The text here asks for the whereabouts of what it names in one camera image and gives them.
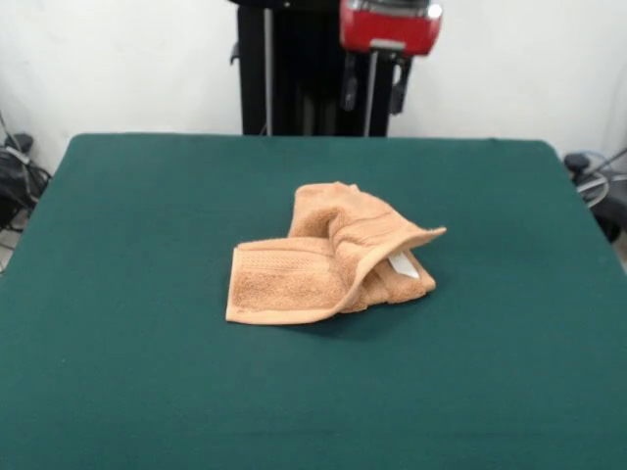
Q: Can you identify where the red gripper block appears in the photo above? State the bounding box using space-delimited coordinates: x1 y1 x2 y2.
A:
340 0 444 116

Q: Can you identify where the tan terry towel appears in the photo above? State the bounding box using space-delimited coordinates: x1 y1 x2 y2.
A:
224 180 448 325

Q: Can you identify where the dark green table cloth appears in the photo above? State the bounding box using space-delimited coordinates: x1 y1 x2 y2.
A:
0 132 627 470

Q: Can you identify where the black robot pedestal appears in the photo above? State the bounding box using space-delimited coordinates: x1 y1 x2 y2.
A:
226 0 409 137

